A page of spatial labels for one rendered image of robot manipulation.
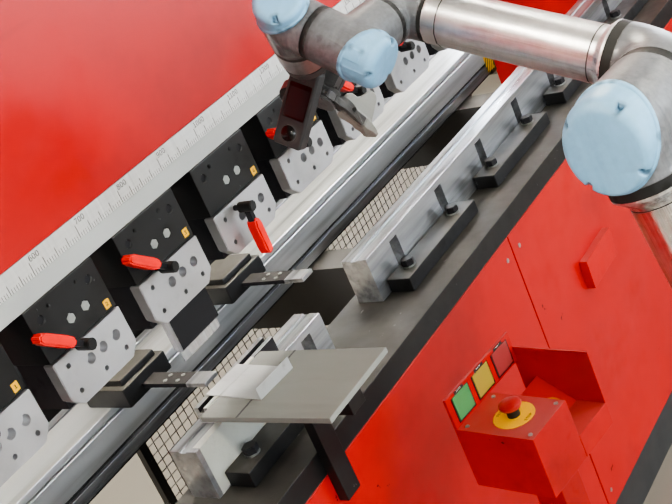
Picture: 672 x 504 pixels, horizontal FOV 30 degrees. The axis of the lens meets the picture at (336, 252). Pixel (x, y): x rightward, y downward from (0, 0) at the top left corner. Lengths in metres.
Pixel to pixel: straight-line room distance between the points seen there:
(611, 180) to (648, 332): 1.72
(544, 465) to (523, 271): 0.66
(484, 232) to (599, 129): 1.11
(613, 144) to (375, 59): 0.35
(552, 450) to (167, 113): 0.81
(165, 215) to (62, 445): 0.48
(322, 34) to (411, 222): 0.92
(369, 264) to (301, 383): 0.46
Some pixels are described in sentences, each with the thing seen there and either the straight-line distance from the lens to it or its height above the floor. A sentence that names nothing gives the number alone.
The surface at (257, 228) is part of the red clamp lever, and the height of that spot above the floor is 1.20.
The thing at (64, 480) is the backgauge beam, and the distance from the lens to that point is 2.17.
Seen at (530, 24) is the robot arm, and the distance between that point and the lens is 1.62.
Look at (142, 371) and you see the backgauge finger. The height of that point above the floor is 1.02.
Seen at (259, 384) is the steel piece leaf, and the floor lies 1.02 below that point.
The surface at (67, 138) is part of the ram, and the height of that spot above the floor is 1.50.
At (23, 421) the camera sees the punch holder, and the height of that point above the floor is 1.22.
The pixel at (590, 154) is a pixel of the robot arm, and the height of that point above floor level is 1.35.
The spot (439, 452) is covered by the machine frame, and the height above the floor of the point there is 0.65.
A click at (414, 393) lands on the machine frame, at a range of 2.26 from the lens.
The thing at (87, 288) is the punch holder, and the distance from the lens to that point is 1.83.
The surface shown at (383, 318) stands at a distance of 2.34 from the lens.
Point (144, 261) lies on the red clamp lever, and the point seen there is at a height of 1.29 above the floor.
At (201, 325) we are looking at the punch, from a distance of 2.04.
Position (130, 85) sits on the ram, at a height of 1.51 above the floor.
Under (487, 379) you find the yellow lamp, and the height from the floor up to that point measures 0.80.
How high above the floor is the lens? 1.90
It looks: 22 degrees down
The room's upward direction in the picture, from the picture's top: 24 degrees counter-clockwise
